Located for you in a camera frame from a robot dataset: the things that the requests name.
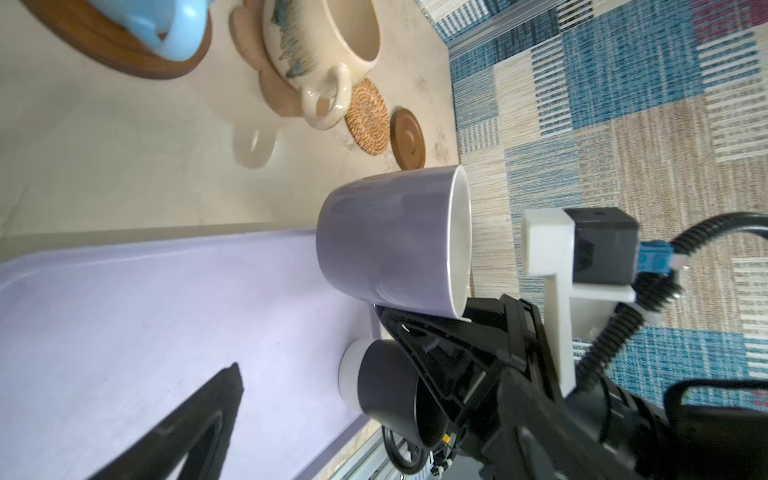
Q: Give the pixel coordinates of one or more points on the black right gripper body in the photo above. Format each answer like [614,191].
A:
[525,428]

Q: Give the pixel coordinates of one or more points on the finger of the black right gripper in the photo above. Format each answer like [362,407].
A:
[459,360]

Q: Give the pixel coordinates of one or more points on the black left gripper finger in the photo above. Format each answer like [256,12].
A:
[195,436]

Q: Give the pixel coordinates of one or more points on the black mug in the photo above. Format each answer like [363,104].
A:
[377,379]

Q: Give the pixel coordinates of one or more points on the white mug purple handle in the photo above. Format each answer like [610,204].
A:
[401,240]

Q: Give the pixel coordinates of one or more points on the dark brown round coaster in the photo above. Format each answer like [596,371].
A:
[407,140]

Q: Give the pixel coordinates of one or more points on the woven rattan round coaster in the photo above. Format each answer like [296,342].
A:
[367,118]

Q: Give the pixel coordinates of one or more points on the cork flower shaped coaster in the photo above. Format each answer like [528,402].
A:
[245,25]

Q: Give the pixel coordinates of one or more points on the beige mug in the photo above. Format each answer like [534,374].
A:
[323,49]

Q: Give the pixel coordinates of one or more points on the white mug blue handle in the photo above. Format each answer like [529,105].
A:
[170,29]

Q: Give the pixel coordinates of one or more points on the brown wooden round coaster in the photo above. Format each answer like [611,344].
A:
[84,28]

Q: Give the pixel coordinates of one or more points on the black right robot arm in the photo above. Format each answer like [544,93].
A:
[680,441]

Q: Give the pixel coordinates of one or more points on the lavender plastic tray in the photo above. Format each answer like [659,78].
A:
[99,344]

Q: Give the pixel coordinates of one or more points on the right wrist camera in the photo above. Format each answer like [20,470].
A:
[588,259]

